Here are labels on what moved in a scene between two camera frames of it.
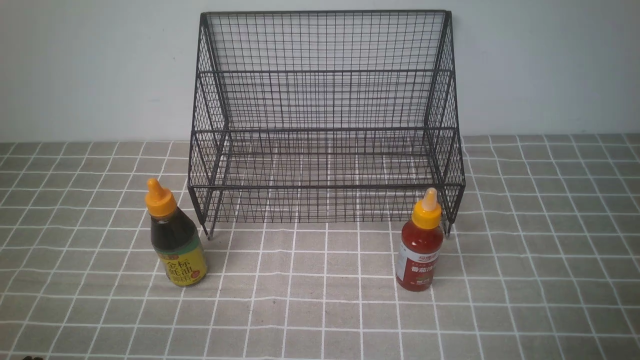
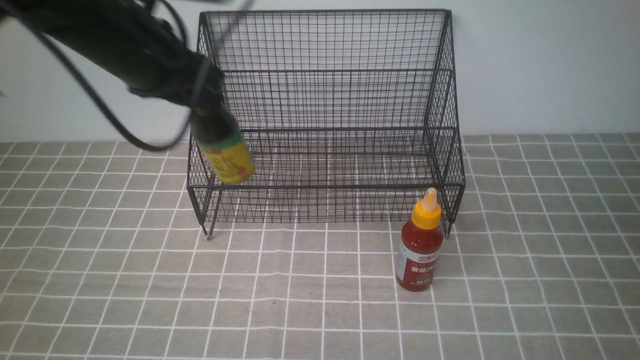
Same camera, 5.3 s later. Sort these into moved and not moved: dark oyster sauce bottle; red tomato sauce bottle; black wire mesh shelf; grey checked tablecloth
Moved: dark oyster sauce bottle
Not moved: red tomato sauce bottle; grey checked tablecloth; black wire mesh shelf
